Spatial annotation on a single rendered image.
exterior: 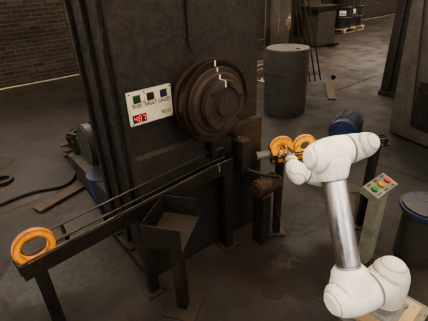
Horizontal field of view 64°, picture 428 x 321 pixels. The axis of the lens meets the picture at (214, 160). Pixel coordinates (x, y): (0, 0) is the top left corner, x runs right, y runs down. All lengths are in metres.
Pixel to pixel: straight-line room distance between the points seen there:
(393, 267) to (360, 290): 0.19
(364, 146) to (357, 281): 0.55
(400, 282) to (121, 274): 1.68
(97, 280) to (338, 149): 1.77
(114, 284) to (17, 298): 0.60
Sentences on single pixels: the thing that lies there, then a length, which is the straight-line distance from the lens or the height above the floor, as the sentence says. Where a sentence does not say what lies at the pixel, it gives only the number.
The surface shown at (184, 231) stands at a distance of 1.80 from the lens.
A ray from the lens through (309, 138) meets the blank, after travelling 2.35.
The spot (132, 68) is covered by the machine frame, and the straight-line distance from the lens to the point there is 1.82.
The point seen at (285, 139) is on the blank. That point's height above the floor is 0.79.
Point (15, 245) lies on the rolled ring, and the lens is 1.79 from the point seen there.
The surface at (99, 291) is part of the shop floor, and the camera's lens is 2.46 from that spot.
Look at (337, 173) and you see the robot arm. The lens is 1.46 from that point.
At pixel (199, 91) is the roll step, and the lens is 1.84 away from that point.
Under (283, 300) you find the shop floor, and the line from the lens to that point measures 2.28.
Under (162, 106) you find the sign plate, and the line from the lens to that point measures 1.92.
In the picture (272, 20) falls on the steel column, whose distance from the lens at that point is 6.34.
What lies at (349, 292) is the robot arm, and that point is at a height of 0.61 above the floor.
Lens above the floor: 1.75
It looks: 28 degrees down
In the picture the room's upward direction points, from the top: 3 degrees counter-clockwise
